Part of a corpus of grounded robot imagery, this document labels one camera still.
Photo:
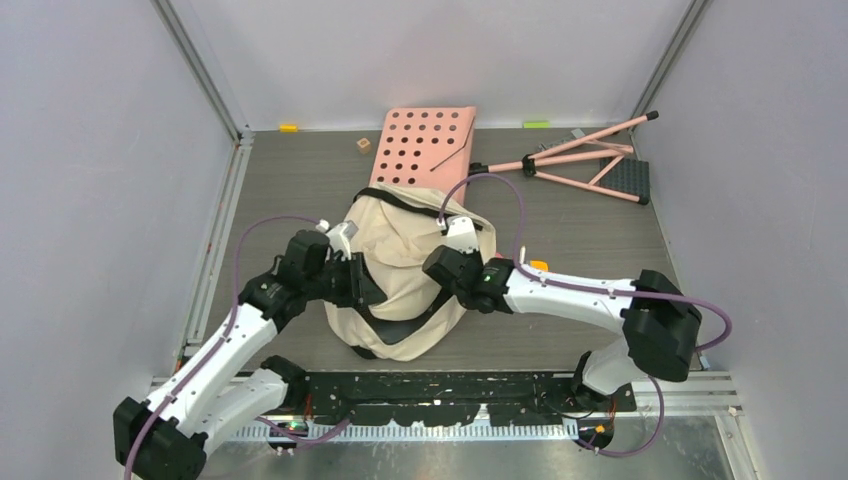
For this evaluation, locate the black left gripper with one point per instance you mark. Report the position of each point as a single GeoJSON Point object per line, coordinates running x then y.
{"type": "Point", "coordinates": [360, 284]}

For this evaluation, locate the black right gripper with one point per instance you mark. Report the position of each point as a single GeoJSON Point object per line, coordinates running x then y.
{"type": "Point", "coordinates": [476, 255]}

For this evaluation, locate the beige canvas backpack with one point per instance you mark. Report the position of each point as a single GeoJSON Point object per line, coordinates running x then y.
{"type": "Point", "coordinates": [397, 231]}

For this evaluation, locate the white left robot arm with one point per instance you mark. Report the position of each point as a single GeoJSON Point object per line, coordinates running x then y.
{"type": "Point", "coordinates": [171, 433]}

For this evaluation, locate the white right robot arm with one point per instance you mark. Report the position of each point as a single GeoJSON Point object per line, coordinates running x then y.
{"type": "Point", "coordinates": [656, 330]}

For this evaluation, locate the orange yellow eraser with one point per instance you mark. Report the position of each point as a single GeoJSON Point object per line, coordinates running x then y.
{"type": "Point", "coordinates": [539, 265]}

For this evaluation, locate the pink perforated music stand tray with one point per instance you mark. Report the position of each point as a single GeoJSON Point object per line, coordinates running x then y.
{"type": "Point", "coordinates": [425, 147]}

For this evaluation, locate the small wooden cube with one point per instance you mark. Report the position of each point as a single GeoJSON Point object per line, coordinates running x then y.
{"type": "Point", "coordinates": [364, 146]}

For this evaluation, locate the pink folding tripod stand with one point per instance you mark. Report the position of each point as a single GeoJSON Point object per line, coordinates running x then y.
{"type": "Point", "coordinates": [592, 147]}

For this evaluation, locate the grey lego strip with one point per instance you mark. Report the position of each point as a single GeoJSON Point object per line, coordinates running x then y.
{"type": "Point", "coordinates": [572, 135]}

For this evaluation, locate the dark grey lego baseplate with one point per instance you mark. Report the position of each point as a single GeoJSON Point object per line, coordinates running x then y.
{"type": "Point", "coordinates": [629, 176]}

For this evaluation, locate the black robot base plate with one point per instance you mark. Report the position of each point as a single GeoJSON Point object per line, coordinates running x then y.
{"type": "Point", "coordinates": [509, 398]}

